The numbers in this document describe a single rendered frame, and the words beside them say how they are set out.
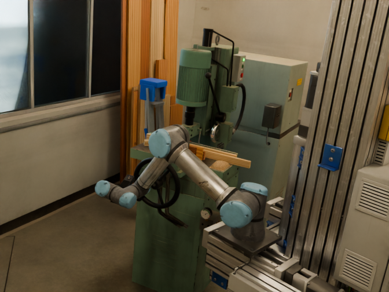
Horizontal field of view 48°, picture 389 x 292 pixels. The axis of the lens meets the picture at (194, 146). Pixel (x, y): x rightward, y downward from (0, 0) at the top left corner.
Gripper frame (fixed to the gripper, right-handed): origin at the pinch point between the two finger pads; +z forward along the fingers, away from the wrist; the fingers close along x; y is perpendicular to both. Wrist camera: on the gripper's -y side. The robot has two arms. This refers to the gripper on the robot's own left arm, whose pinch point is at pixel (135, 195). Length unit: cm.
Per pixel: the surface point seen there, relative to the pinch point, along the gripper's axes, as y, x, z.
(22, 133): -19, -119, 31
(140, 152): -25.4, -13.1, 12.6
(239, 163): -36, 43, 25
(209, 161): -31.4, 27.2, 21.0
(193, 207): -4.3, 24.7, 24.7
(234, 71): -90, 23, 26
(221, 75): -83, 18, 19
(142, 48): -130, -101, 109
